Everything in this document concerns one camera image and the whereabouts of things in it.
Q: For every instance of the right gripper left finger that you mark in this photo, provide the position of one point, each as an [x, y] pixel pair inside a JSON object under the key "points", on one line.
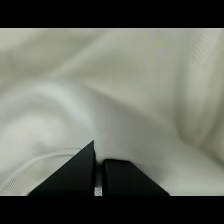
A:
{"points": [[76, 173]]}

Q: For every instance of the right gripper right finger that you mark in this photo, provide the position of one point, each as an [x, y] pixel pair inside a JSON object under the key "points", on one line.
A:
{"points": [[126, 180]]}

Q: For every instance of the beige long-sleeved shirt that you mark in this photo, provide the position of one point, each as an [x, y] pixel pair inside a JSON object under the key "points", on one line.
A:
{"points": [[133, 86]]}

